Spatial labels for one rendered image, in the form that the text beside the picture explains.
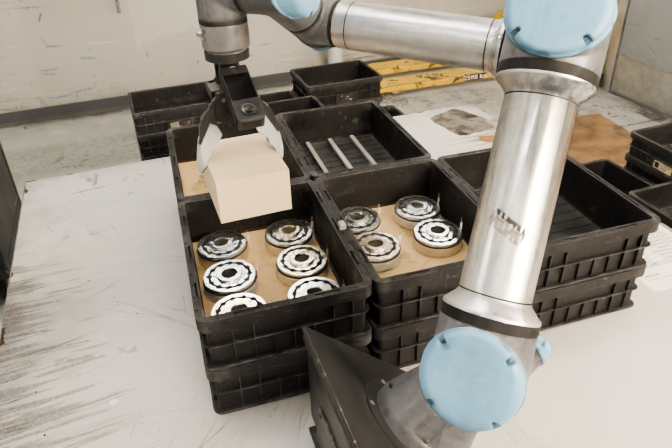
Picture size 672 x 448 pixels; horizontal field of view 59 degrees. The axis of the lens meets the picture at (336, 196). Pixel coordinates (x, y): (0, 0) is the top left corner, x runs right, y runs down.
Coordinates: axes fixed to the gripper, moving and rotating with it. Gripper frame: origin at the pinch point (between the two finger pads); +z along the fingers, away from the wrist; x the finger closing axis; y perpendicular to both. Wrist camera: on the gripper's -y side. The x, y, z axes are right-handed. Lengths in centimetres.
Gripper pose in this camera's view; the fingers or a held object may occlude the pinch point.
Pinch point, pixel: (243, 167)
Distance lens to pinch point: 102.9
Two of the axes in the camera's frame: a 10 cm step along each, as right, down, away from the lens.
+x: -9.4, 2.0, -2.9
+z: 0.3, 8.7, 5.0
